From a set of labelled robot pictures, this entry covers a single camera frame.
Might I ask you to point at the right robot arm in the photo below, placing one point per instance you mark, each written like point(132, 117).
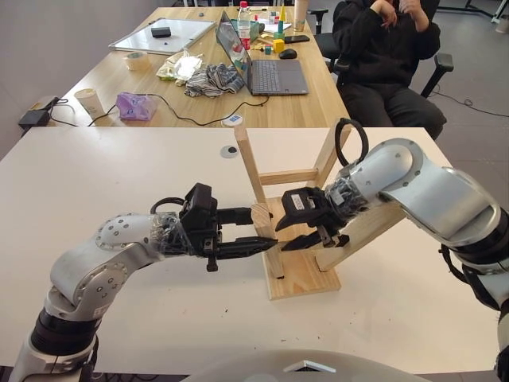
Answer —
point(433, 187)

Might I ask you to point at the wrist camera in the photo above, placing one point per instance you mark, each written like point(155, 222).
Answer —
point(199, 211)
point(302, 205)

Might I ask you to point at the whiteboard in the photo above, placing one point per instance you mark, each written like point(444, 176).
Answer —
point(159, 41)

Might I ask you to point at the black office chair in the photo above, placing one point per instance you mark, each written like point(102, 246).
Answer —
point(437, 71)

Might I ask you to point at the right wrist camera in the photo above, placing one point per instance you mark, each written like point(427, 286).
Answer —
point(302, 205)

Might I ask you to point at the black power adapter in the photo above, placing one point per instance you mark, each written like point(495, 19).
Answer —
point(33, 118)

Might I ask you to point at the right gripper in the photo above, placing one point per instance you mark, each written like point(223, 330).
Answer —
point(350, 203)

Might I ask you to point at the black computer mouse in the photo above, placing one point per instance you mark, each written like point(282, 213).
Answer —
point(288, 53)

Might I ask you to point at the tall paper cup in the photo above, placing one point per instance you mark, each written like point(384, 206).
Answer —
point(301, 16)

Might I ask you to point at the black phone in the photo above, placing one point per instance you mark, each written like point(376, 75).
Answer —
point(296, 38)

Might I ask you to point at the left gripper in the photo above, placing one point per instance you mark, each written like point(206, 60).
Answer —
point(171, 238)

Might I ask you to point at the masking tape roll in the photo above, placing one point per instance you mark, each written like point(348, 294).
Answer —
point(136, 61)

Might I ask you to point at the round white blue-labelled tag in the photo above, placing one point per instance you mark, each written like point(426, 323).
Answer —
point(232, 120)

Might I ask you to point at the person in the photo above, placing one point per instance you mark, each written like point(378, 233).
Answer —
point(381, 51)

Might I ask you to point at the wooden seat board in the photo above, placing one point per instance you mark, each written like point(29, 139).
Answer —
point(302, 278)

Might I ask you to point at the yellow toy block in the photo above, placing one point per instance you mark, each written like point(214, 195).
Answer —
point(278, 45)

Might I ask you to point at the white cloth bag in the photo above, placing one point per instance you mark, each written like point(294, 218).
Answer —
point(181, 67)

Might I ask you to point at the grey laptop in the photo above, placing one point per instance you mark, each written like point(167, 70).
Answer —
point(274, 75)

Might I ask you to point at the purple tissue pack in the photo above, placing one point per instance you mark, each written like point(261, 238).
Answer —
point(135, 106)

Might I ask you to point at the clear plastic bottle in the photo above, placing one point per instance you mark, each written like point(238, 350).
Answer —
point(243, 28)

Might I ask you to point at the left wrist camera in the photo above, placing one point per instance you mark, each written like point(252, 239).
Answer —
point(199, 211)

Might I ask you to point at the wooden cross bar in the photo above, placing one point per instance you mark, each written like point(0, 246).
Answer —
point(286, 177)

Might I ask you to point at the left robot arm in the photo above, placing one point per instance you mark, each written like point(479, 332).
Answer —
point(87, 270)

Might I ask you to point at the black board eraser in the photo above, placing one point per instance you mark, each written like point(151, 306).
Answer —
point(161, 32)

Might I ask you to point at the striped T-shirt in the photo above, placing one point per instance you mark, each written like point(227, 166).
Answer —
point(212, 81)

